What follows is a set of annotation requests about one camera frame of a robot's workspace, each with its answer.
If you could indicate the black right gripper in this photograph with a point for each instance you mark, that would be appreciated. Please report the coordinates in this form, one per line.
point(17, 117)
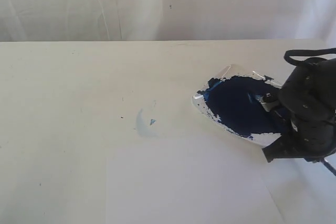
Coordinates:
point(309, 94)

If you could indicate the white paper sheet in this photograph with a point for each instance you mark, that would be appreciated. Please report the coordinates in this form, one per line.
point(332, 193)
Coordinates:
point(185, 180)

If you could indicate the clear tray with blue paint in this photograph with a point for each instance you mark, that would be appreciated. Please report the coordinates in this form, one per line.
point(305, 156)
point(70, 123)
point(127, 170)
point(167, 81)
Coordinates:
point(224, 99)

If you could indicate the black paintbrush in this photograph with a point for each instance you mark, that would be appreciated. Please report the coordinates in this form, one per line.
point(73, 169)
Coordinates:
point(280, 120)

